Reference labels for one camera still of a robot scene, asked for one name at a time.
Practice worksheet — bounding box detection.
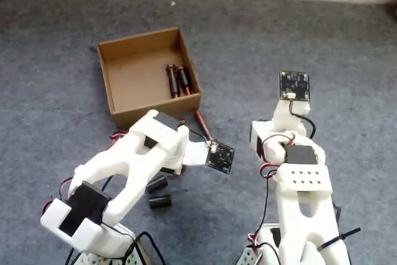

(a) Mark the bolt in black sleeve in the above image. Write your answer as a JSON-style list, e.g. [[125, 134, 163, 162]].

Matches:
[[166, 63, 181, 99], [176, 65, 192, 96]]

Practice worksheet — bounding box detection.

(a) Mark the cardboard box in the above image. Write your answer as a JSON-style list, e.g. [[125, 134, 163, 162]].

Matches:
[[97, 27, 203, 127]]

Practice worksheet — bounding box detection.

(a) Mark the black sleeve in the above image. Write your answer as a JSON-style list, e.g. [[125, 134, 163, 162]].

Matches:
[[146, 175, 169, 194], [148, 194, 172, 211]]

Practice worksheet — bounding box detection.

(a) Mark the red bolt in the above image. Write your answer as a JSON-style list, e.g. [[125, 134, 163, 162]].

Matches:
[[194, 110, 215, 143]]

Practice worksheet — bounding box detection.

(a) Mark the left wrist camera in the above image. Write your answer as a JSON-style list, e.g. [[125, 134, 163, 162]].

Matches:
[[182, 141, 236, 175]]

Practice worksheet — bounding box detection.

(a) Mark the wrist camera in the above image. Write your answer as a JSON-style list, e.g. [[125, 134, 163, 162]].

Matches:
[[278, 71, 311, 102], [182, 141, 236, 175]]

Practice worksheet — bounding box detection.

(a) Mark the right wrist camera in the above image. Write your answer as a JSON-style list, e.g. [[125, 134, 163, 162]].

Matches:
[[278, 71, 311, 102]]

